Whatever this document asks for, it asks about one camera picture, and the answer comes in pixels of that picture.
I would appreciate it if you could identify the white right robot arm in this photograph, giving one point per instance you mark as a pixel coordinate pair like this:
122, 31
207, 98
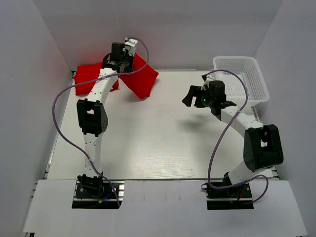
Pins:
262, 147

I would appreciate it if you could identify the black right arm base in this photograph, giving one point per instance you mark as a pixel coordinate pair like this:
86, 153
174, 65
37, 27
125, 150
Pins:
237, 198

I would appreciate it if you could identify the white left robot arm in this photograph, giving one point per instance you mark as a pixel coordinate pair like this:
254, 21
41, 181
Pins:
92, 116

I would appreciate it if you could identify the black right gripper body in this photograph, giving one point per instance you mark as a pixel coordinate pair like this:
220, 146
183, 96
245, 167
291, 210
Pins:
195, 95

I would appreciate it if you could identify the red t shirt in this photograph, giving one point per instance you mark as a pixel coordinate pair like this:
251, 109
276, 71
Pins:
86, 73
140, 83

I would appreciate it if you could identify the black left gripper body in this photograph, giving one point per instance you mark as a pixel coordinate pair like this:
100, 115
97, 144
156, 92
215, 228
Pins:
127, 64

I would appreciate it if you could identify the red folded t shirt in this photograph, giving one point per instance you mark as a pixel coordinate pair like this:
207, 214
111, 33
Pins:
86, 73

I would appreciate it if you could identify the white plastic mesh basket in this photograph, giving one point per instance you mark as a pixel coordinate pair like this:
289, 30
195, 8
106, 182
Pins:
240, 73

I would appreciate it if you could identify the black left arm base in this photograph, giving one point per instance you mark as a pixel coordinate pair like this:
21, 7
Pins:
96, 193

